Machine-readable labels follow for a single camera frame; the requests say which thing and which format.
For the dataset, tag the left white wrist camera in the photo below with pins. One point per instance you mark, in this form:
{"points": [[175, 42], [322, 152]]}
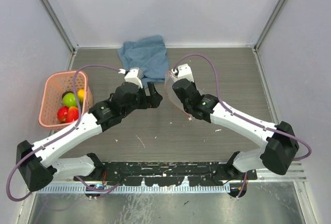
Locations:
{"points": [[133, 75]]}

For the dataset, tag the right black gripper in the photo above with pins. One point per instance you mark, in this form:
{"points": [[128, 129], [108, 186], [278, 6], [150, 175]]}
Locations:
{"points": [[194, 85]]}

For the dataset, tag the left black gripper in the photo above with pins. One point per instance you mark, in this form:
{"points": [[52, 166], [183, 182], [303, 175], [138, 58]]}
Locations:
{"points": [[150, 100]]}

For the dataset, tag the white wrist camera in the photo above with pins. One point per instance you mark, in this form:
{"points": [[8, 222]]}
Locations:
{"points": [[183, 72], [133, 75]]}

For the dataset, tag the dark brown fruit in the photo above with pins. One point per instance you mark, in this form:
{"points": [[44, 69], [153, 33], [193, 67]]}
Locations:
{"points": [[64, 94]]}

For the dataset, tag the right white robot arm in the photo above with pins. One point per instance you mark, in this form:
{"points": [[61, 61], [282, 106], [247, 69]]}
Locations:
{"points": [[277, 144]]}

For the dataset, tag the clear orange zip bag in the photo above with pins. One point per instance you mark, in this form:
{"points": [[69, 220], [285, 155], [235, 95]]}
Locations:
{"points": [[170, 79]]}

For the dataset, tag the yellow pear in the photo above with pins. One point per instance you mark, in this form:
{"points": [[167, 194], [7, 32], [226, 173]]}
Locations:
{"points": [[80, 94]]}

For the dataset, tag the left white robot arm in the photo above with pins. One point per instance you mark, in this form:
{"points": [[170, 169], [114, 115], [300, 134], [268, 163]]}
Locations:
{"points": [[40, 163]]}

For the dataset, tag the blue cloth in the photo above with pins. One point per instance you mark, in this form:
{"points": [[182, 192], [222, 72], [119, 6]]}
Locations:
{"points": [[148, 54]]}

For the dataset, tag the pink plastic basket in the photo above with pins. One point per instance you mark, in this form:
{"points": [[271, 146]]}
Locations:
{"points": [[55, 86]]}

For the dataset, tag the red apple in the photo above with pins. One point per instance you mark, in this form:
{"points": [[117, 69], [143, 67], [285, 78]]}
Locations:
{"points": [[62, 114]]}

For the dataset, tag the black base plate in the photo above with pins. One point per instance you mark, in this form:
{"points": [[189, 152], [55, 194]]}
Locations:
{"points": [[166, 173]]}

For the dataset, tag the red yellow mango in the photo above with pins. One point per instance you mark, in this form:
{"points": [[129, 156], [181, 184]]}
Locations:
{"points": [[72, 114]]}

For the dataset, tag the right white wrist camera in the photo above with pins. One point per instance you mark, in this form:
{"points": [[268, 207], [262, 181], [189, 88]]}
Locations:
{"points": [[183, 72]]}

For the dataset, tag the green apple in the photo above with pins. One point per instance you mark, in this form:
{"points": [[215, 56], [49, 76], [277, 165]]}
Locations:
{"points": [[69, 100]]}

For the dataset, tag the grey slotted cable duct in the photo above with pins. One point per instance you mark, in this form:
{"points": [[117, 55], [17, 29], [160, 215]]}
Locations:
{"points": [[183, 188]]}

